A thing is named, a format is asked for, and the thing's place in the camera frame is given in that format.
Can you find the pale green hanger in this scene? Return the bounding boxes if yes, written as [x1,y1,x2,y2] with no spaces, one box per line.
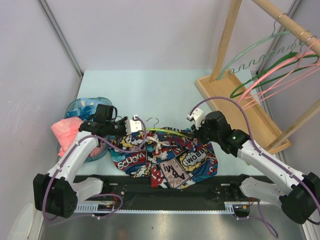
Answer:
[216,13,301,81]

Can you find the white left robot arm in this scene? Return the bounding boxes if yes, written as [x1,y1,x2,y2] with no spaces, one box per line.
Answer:
[33,104,135,221]

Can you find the light blue garment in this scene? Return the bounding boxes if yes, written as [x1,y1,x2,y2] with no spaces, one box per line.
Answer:
[64,98,100,120]

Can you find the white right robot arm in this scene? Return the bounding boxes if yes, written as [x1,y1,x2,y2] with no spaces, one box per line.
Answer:
[187,108,320,225]

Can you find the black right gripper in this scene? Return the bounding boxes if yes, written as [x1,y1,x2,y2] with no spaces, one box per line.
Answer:
[191,117,221,145]

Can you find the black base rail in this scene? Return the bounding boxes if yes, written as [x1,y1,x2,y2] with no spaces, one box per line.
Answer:
[72,174,251,211]

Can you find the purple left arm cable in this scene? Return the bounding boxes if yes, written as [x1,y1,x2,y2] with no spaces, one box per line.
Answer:
[41,116,148,227]

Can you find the teal plastic basket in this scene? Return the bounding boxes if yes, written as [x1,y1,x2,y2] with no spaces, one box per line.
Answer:
[64,97,113,163]

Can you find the pink shark shorts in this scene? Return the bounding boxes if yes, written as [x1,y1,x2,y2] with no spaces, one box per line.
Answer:
[51,116,107,163]

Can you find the white cable duct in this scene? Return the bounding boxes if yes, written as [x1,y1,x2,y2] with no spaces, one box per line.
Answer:
[74,201,237,215]

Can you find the comic print shorts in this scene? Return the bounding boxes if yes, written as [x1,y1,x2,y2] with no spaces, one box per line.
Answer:
[108,127,218,190]

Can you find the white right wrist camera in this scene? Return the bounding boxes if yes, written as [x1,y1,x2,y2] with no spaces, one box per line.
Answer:
[186,108,206,130]

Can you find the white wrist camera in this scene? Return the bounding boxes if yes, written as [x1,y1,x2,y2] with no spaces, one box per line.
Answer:
[124,115,144,135]
[186,108,206,130]

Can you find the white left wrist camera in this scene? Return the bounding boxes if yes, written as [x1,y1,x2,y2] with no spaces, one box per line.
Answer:
[124,115,144,135]

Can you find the pink hanger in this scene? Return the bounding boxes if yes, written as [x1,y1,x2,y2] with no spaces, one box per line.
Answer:
[236,39,320,105]
[237,57,320,109]

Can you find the dark green hanger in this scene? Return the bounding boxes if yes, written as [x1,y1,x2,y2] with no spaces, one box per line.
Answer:
[230,50,320,99]

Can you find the lime green hanger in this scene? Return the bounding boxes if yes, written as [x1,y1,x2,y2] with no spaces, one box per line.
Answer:
[146,117,194,138]

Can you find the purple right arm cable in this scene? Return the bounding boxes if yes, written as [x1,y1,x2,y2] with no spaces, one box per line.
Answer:
[191,97,320,238]

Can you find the wooden hanger rack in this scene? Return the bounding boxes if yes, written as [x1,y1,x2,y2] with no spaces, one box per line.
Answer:
[195,0,320,158]

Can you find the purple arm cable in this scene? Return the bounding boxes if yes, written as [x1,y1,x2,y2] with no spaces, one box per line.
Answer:
[191,97,320,238]
[41,116,148,227]

